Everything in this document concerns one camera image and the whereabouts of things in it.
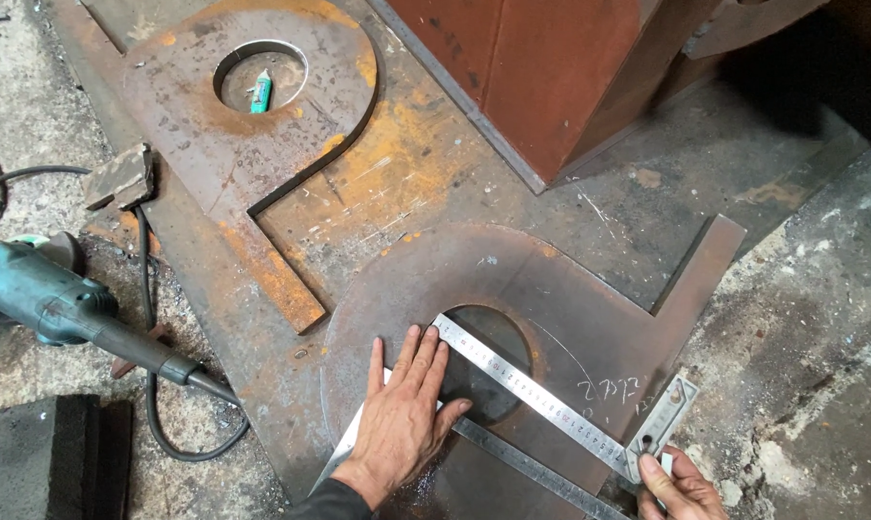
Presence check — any person's left hand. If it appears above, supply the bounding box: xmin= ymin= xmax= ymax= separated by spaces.
xmin=330 ymin=324 xmax=474 ymax=511

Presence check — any person's right hand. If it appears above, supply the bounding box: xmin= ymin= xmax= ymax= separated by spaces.
xmin=634 ymin=445 xmax=729 ymax=520

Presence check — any steel framing square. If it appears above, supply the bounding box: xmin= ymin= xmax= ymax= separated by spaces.
xmin=309 ymin=367 xmax=631 ymax=520

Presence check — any steel try square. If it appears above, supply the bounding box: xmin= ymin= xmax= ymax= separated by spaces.
xmin=431 ymin=312 xmax=701 ymax=483

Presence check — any dark steel plate with hole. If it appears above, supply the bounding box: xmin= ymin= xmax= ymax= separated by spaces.
xmin=320 ymin=213 xmax=747 ymax=520

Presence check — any rusty steel plate with hole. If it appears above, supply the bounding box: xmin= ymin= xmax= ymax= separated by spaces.
xmin=121 ymin=0 xmax=380 ymax=337

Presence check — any black block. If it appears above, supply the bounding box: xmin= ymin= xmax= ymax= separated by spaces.
xmin=0 ymin=393 xmax=134 ymax=520

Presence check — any green paint marker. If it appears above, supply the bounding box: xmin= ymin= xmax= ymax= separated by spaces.
xmin=246 ymin=68 xmax=273 ymax=115

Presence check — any small grey steel block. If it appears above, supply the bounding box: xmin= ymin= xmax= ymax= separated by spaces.
xmin=81 ymin=142 xmax=155 ymax=212

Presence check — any teal angle grinder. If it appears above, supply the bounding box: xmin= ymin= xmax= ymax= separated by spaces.
xmin=0 ymin=231 xmax=243 ymax=407

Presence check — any rusty steel box column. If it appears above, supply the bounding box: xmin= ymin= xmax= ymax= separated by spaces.
xmin=366 ymin=0 xmax=725 ymax=196

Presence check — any black grinder cable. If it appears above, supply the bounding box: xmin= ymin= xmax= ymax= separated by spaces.
xmin=132 ymin=205 xmax=253 ymax=463

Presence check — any large rusty base plate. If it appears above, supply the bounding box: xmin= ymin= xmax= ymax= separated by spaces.
xmin=45 ymin=0 xmax=871 ymax=507

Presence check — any thin black cable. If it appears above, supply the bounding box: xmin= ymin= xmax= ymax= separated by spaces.
xmin=0 ymin=143 xmax=94 ymax=238

